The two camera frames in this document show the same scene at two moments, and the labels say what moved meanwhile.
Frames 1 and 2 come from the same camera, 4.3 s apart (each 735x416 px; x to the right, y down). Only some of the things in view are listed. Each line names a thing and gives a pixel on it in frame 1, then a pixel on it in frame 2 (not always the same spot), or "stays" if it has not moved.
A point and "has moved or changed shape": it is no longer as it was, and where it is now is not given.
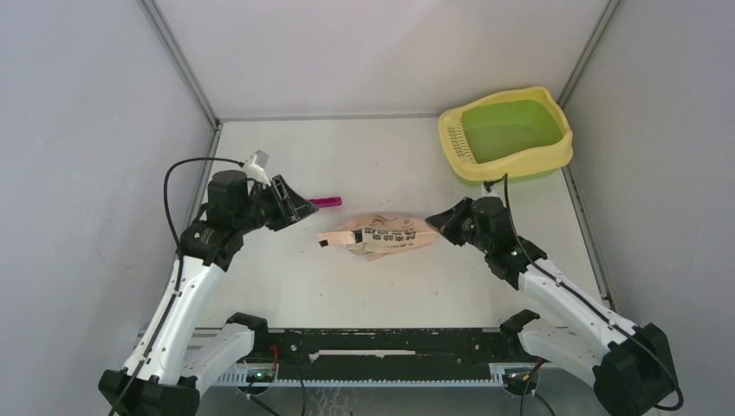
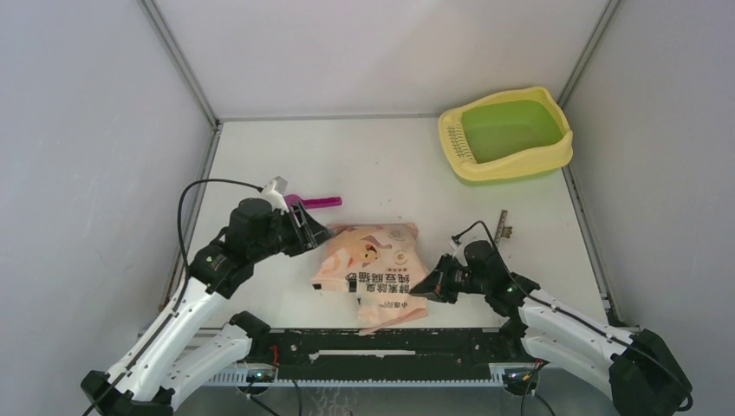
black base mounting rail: (383, 354) stays
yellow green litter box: (519, 133) stays
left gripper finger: (269, 211) to (295, 238)
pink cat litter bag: (377, 233) has moved or changed shape
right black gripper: (445, 223) to (436, 286)
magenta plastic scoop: (326, 202) stays
